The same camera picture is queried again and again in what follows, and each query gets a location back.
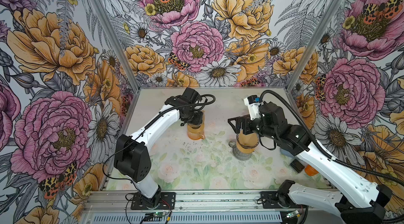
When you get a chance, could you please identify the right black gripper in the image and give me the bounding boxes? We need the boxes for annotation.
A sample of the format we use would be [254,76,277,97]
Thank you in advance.
[228,115,278,140]

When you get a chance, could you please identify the brown paper coffee filter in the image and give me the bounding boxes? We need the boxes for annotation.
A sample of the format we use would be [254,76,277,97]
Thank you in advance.
[237,130,259,149]

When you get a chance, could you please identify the orange glass carafe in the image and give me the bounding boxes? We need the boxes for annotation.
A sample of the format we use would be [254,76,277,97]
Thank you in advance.
[187,130,205,140]

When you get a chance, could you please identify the clear grey glass dripper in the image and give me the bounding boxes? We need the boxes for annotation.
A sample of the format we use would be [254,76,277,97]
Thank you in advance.
[236,130,260,150]

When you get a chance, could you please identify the clear grey glass carafe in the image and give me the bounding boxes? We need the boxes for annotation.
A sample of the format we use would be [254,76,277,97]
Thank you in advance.
[229,141,252,161]

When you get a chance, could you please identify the green glass dripper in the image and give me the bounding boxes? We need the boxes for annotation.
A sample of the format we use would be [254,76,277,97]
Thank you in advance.
[187,123,205,130]

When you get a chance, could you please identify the wooden ring holder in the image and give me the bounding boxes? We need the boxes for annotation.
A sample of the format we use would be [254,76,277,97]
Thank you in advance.
[236,144,255,154]
[187,125,204,133]

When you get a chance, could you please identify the wooden ring holder front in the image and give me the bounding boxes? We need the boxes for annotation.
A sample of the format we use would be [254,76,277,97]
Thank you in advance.
[236,144,255,154]

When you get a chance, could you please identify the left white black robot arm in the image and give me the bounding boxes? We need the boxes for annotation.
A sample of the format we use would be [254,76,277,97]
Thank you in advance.
[114,87,203,200]

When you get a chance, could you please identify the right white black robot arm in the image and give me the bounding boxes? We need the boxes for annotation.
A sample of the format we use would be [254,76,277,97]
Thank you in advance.
[228,100,392,224]

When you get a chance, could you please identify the blue grey oval sponge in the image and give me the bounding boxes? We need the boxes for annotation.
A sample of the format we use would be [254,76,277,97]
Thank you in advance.
[280,149,294,158]

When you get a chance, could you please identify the small black box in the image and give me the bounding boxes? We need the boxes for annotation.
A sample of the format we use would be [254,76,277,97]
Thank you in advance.
[289,159,305,173]

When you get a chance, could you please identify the orange lid bottle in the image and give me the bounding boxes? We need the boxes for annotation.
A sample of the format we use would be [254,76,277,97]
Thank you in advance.
[304,165,318,177]

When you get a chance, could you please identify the green circuit board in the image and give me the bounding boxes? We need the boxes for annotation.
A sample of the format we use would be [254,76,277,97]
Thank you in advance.
[285,210,300,218]

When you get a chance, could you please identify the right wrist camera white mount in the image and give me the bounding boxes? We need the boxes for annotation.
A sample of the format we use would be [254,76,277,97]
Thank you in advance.
[244,95,262,120]

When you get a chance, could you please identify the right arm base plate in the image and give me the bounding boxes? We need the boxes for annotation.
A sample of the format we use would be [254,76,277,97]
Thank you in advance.
[257,191,291,209]

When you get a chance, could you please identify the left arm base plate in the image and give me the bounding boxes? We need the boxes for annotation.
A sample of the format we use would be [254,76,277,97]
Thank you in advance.
[130,192,176,210]

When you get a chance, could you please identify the aluminium rail frame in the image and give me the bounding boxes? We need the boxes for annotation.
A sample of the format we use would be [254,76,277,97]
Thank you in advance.
[78,189,357,224]

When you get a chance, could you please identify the right black corrugated cable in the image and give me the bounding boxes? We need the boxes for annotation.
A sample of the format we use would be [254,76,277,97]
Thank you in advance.
[259,90,404,224]

